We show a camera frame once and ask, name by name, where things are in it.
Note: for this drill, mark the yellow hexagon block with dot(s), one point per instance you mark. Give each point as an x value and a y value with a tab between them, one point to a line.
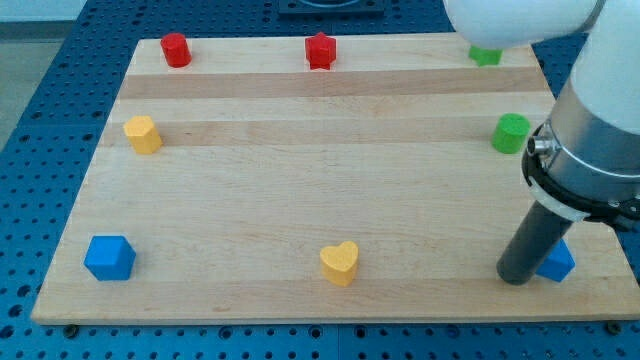
142	135

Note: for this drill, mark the blue block behind rod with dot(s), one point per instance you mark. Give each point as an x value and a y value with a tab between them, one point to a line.
558	264

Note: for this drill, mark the green cylinder block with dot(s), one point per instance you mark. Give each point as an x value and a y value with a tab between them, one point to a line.
510	133

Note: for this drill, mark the blue cube block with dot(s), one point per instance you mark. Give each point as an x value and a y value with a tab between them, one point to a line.
110	258

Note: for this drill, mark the red star block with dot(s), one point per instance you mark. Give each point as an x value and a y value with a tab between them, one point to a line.
320	51

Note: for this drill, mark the red cylinder block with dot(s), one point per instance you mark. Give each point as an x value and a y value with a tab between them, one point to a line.
176	50

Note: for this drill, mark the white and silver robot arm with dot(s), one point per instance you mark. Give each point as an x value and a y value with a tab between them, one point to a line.
583	161

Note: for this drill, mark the wooden board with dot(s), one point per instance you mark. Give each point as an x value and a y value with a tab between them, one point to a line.
265	162

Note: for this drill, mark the green star block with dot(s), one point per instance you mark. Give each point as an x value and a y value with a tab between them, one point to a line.
485	57

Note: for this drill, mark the black cylindrical pointer rod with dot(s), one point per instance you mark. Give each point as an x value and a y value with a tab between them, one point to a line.
536	237

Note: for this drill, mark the yellow heart block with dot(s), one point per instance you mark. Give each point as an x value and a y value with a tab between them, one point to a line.
339	264

